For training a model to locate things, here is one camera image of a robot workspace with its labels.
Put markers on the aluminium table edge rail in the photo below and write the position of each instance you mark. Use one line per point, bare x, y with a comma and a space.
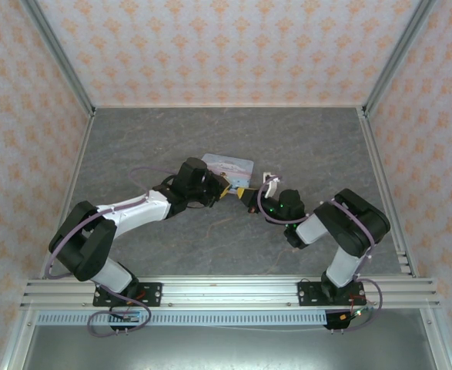
379, 173
75, 181

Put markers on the small circuit board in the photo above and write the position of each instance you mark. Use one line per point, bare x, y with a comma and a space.
354, 314
127, 317

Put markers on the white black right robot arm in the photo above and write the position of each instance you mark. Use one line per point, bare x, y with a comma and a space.
341, 270

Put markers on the pastel cartoon print square case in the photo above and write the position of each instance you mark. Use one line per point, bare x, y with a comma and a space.
229, 165

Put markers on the aluminium frame post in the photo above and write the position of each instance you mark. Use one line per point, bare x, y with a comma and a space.
399, 54
56, 54

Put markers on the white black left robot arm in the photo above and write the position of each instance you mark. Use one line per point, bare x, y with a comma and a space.
141, 212

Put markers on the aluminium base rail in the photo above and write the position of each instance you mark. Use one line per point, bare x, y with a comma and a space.
229, 293

